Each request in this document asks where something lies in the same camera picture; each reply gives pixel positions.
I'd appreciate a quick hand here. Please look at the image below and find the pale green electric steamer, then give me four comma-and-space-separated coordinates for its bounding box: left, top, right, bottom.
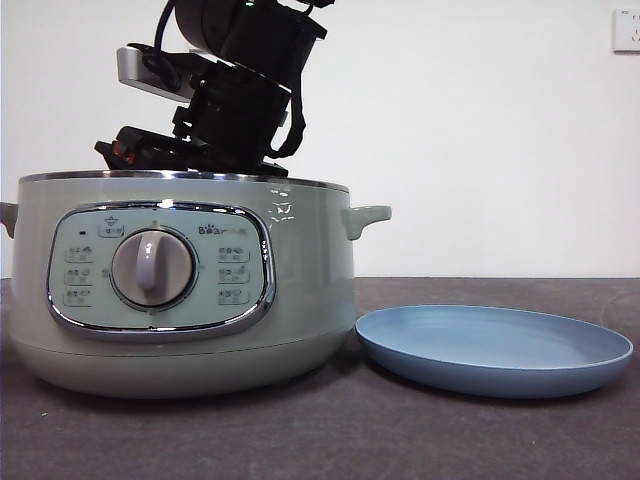
0, 169, 393, 400

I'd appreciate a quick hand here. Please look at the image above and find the blue round plate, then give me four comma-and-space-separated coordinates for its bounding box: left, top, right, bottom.
354, 304, 635, 400

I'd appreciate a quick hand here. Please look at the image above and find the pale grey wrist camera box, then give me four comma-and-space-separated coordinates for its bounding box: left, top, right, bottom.
116, 43, 198, 99

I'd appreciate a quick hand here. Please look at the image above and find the black cable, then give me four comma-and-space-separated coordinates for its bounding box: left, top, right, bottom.
266, 74, 309, 159
128, 0, 201, 94

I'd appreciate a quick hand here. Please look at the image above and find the white wall socket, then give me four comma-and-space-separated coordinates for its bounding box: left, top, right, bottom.
611, 8, 640, 53

